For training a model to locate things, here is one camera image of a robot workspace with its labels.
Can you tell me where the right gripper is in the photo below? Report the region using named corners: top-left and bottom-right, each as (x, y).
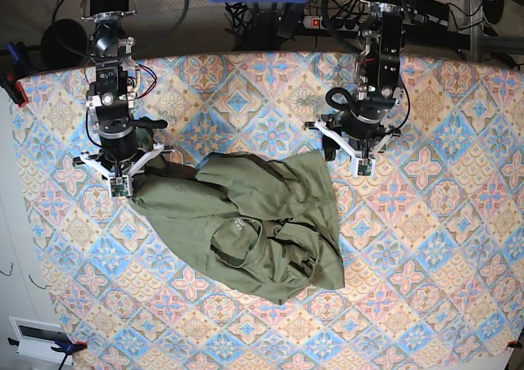
top-left (98, 115), bottom-right (139, 165)

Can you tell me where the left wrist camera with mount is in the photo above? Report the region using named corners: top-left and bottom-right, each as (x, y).
top-left (304, 114), bottom-right (400, 177)

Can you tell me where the red black clamp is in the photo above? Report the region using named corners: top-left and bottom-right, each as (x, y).
top-left (7, 338), bottom-right (87, 369)
top-left (1, 42), bottom-right (29, 107)

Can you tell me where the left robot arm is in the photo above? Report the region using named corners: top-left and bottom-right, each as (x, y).
top-left (321, 0), bottom-right (409, 160)

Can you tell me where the red black clamp upper left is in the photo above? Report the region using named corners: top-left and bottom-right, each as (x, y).
top-left (1, 42), bottom-right (29, 107)

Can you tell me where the white wall outlet box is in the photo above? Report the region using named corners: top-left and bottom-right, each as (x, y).
top-left (9, 316), bottom-right (68, 364)

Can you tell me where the patterned colourful tablecloth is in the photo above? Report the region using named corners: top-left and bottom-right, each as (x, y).
top-left (10, 56), bottom-right (523, 369)

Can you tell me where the white power strip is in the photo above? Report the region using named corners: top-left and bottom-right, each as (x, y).
top-left (302, 14), bottom-right (365, 31)

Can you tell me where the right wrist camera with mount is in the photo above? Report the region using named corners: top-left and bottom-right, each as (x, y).
top-left (73, 142), bottom-right (174, 198)

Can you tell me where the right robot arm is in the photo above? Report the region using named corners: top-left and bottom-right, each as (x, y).
top-left (82, 0), bottom-right (140, 165)

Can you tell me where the red clamp lower right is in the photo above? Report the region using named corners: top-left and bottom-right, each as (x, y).
top-left (507, 341), bottom-right (523, 350)

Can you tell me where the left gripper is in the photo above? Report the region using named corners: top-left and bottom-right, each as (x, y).
top-left (322, 105), bottom-right (388, 162)

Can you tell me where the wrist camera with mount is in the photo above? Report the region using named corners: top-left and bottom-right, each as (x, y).
top-left (73, 142), bottom-right (174, 198)
top-left (304, 114), bottom-right (400, 177)

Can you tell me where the olive green t-shirt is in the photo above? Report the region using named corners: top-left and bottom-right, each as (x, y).
top-left (129, 151), bottom-right (345, 305)

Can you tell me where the red black clamp lower left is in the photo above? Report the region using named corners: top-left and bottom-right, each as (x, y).
top-left (7, 338), bottom-right (87, 369)

